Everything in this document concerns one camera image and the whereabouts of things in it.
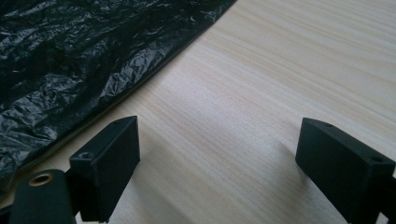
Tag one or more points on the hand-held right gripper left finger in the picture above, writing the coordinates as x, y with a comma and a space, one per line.
106, 168

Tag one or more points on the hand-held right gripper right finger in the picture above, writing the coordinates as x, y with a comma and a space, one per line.
342, 174

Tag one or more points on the black plastic garbage bag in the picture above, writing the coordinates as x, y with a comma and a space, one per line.
62, 56

